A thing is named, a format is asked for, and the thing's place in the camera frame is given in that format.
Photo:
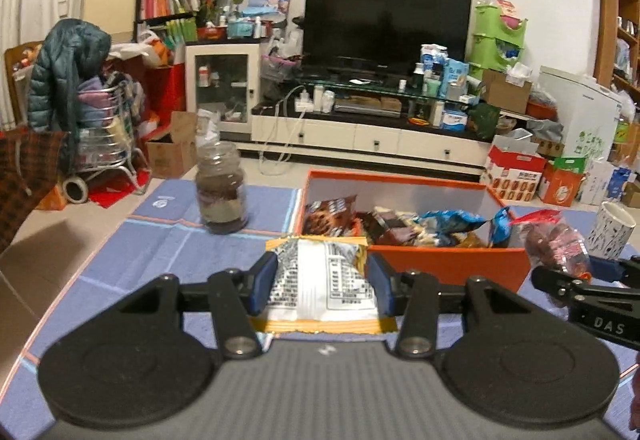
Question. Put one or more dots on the green storage rack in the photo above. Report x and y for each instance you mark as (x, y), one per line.
(495, 35)

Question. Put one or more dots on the tape roll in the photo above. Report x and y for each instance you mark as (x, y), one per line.
(75, 190)

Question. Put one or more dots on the wooden shelf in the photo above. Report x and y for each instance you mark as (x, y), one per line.
(605, 30)

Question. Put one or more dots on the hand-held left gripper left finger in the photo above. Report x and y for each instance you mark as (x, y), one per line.
(265, 280)

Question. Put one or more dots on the clear red snack packet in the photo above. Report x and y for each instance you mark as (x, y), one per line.
(550, 242)

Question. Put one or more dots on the dark brown snack packet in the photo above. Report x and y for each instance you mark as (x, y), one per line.
(392, 230)

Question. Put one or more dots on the blue picture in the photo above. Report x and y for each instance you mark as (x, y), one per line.
(270, 0)

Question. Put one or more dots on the white television stand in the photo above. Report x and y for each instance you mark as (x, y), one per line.
(375, 140)

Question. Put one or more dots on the blue cookie packet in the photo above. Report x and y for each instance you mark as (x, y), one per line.
(500, 227)
(450, 220)

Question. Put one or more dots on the glass jar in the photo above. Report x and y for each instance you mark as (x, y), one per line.
(222, 190)

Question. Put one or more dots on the dark green bag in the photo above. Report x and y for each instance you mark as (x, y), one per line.
(485, 120)

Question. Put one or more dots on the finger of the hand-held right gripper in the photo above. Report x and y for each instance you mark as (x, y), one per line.
(605, 265)
(550, 282)

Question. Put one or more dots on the white patterned cup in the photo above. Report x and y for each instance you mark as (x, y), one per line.
(610, 232)

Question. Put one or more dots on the brown cardboard box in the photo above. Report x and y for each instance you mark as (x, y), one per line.
(170, 150)

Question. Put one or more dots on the orange green carton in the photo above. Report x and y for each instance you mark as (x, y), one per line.
(560, 187)

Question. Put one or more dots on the black television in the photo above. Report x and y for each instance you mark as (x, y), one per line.
(385, 20)

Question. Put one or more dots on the orange box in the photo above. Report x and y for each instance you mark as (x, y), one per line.
(440, 265)

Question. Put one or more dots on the brown cookie packet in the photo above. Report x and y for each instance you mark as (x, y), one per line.
(330, 215)

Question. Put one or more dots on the red white printed carton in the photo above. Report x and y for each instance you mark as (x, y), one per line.
(515, 180)

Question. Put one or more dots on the red paper bag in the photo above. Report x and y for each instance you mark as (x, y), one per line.
(165, 92)

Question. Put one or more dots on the brown checked cloth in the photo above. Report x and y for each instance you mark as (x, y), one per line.
(25, 180)

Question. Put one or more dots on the teal puffer jacket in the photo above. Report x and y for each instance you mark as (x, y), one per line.
(60, 70)

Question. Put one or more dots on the white appliance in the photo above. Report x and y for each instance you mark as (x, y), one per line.
(585, 115)

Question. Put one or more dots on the white glass-door cabinet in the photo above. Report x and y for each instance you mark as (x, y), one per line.
(222, 85)

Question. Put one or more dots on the open cardboard box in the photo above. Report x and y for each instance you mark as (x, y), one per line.
(505, 92)

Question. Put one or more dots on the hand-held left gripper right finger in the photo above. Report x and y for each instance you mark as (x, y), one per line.
(378, 280)

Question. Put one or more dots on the white orange-edged snack packet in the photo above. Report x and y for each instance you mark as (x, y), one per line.
(320, 280)

